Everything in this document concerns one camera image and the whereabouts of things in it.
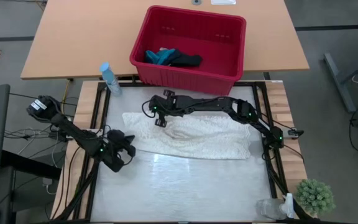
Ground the black aluminium table frame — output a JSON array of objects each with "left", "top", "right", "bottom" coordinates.
[{"left": 50, "top": 80, "right": 323, "bottom": 224}]

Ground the blue-capped clear water bottle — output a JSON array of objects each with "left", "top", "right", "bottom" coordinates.
[{"left": 99, "top": 63, "right": 123, "bottom": 98}]

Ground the black garment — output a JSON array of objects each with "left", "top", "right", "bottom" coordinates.
[{"left": 165, "top": 49, "right": 203, "bottom": 68}]

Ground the black right camera cable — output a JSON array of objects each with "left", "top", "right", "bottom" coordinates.
[{"left": 141, "top": 101, "right": 155, "bottom": 119}]

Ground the teal garment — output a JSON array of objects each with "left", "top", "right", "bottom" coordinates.
[{"left": 144, "top": 48, "right": 177, "bottom": 67}]

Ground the clear spray bottle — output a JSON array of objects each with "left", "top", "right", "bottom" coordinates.
[{"left": 255, "top": 194, "right": 300, "bottom": 222}]

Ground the yellow cable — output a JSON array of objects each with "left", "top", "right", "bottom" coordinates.
[{"left": 60, "top": 79, "right": 73, "bottom": 123}]

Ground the black furniture base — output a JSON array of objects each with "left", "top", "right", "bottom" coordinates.
[{"left": 0, "top": 150, "right": 62, "bottom": 224}]

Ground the white lace shirt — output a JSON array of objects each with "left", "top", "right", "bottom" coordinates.
[{"left": 122, "top": 111, "right": 252, "bottom": 161}]

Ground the red plastic laundry bin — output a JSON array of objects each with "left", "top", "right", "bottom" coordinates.
[{"left": 129, "top": 5, "right": 247, "bottom": 96}]

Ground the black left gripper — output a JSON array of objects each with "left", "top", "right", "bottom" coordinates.
[{"left": 107, "top": 129, "right": 137, "bottom": 166}]

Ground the grey metal desk leg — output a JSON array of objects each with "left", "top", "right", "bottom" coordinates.
[{"left": 323, "top": 52, "right": 358, "bottom": 114}]

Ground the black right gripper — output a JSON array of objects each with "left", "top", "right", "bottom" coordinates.
[{"left": 148, "top": 89, "right": 195, "bottom": 128}]

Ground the small green potted plant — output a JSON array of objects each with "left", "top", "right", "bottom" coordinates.
[{"left": 293, "top": 178, "right": 336, "bottom": 218}]

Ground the light brown wooden desk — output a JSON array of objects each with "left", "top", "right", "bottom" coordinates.
[{"left": 20, "top": 0, "right": 310, "bottom": 81}]

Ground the white card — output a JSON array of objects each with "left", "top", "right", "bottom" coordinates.
[{"left": 210, "top": 0, "right": 237, "bottom": 6}]

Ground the white power adapter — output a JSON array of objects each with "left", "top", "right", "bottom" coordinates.
[{"left": 41, "top": 177, "right": 57, "bottom": 196}]

